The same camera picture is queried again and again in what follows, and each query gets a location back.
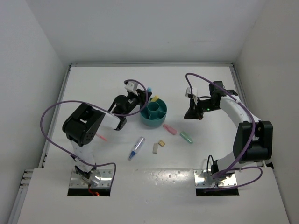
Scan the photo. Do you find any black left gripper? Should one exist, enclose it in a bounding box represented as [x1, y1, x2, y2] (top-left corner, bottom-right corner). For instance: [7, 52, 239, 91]
[122, 89, 151, 117]

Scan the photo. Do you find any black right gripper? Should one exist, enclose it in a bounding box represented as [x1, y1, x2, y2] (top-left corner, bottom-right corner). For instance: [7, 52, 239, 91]
[184, 97, 219, 121]

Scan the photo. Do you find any yellow highlighter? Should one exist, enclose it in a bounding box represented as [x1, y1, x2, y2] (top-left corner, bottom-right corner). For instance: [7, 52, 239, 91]
[151, 95, 159, 102]

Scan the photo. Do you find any green highlighter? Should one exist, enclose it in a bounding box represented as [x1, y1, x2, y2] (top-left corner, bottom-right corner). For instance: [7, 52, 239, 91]
[179, 131, 193, 144]

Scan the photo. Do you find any pink highlighter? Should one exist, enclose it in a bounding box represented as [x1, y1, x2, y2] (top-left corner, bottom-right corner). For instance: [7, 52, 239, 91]
[163, 124, 177, 135]

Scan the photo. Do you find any clear spray bottle blue cap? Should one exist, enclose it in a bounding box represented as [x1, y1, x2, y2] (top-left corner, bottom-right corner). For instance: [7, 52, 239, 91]
[128, 136, 145, 161]

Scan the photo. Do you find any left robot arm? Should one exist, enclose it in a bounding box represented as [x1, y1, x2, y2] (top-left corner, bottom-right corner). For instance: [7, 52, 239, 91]
[62, 88, 152, 185]

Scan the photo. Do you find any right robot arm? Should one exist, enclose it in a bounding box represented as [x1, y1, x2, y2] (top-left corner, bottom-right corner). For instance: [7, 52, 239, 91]
[184, 81, 273, 178]

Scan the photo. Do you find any teal round desk organizer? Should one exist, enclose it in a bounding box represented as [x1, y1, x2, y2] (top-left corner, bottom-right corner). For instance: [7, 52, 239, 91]
[140, 99, 167, 127]

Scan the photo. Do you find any yellow eraser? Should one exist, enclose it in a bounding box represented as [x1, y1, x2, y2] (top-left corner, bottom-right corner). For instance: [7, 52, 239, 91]
[158, 140, 165, 147]

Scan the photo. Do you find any grey eraser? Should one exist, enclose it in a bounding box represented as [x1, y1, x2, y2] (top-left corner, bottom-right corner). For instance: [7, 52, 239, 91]
[152, 143, 158, 154]

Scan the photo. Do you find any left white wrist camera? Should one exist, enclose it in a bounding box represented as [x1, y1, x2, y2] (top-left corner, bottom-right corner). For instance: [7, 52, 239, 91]
[125, 81, 138, 92]

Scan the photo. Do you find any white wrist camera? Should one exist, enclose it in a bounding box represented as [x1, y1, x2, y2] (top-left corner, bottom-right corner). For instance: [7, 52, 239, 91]
[125, 81, 138, 92]
[185, 87, 198, 99]

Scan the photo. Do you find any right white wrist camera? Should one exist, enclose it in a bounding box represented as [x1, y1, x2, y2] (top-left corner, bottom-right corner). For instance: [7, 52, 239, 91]
[185, 87, 198, 99]

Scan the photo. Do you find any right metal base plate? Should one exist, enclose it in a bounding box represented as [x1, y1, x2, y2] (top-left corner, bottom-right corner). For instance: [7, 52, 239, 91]
[193, 169, 237, 189]

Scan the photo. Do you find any metal base plate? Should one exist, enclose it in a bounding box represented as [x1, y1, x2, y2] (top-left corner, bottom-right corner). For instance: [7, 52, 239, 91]
[193, 169, 237, 189]
[69, 169, 113, 189]

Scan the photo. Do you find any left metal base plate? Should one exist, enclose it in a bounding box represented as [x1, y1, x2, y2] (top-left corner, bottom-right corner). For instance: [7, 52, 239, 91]
[69, 169, 113, 189]

